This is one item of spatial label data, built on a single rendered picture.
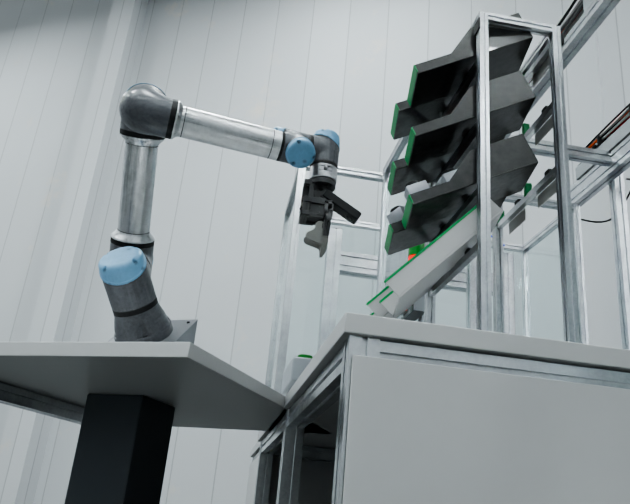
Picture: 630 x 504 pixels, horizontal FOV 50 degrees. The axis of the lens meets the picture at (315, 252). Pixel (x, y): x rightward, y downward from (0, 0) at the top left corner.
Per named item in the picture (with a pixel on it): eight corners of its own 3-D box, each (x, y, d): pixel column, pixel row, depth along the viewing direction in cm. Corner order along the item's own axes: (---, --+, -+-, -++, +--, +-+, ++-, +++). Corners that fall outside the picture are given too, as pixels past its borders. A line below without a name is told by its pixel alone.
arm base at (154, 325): (104, 349, 175) (92, 315, 172) (139, 322, 188) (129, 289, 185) (150, 351, 169) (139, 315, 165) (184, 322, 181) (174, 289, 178)
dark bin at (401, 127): (398, 111, 162) (387, 87, 164) (393, 140, 174) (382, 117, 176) (505, 77, 165) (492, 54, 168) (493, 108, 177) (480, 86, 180)
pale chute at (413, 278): (399, 297, 128) (383, 280, 129) (393, 317, 140) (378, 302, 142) (503, 210, 135) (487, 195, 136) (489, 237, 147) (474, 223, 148)
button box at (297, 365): (290, 379, 165) (293, 355, 168) (280, 394, 185) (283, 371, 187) (318, 383, 166) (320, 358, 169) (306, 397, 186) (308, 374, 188)
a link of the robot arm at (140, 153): (103, 291, 179) (120, 81, 164) (108, 273, 193) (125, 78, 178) (149, 295, 182) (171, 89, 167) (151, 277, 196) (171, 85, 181)
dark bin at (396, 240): (393, 233, 150) (380, 205, 152) (387, 255, 162) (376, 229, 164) (508, 194, 153) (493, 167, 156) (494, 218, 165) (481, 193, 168)
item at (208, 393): (-107, 354, 142) (-103, 341, 144) (129, 424, 221) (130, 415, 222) (187, 357, 120) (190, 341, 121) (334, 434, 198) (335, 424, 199)
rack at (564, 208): (478, 365, 119) (477, 6, 149) (416, 398, 152) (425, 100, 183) (590, 379, 121) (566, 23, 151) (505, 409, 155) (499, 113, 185)
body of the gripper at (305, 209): (297, 226, 181) (302, 187, 186) (329, 231, 182) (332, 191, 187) (301, 215, 174) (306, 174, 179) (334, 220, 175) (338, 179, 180)
